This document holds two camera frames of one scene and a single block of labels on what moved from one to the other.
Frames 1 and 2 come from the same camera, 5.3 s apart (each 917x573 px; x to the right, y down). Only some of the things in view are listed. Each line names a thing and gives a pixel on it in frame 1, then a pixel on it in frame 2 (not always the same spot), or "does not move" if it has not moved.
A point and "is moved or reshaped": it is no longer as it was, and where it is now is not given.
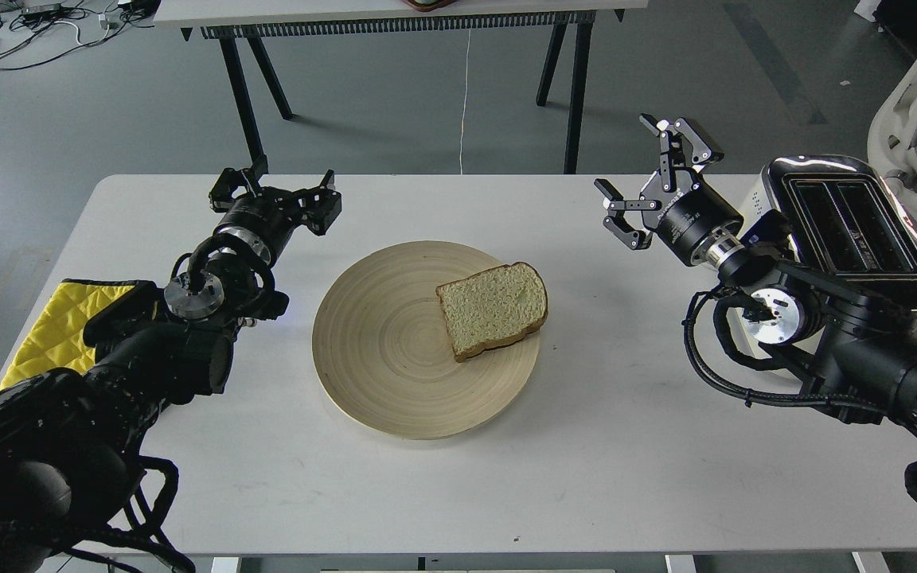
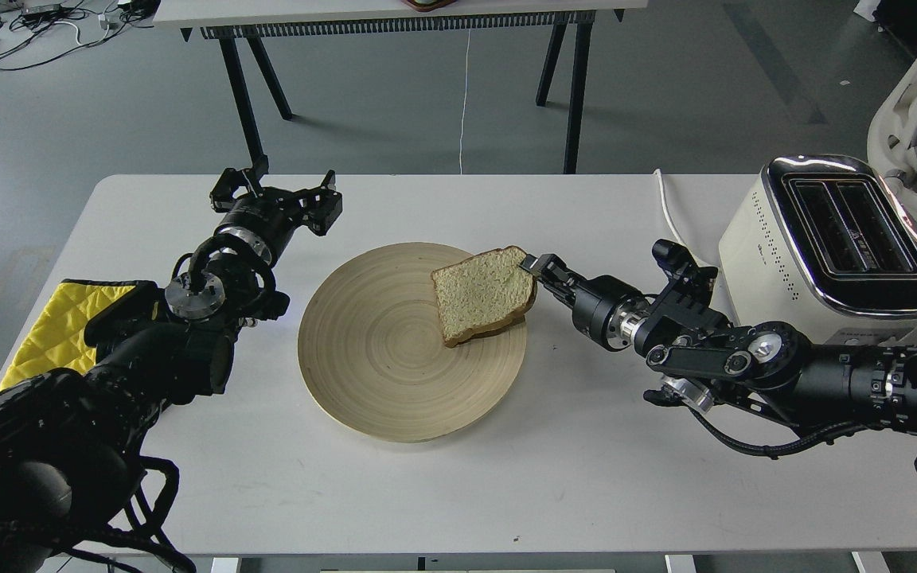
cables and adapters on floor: (12, 34) does not move
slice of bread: (495, 307) is moved or reshaped
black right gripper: (677, 204) to (604, 308)
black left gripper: (271, 214) does not move
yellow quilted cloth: (56, 341) does not move
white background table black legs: (255, 19) does not move
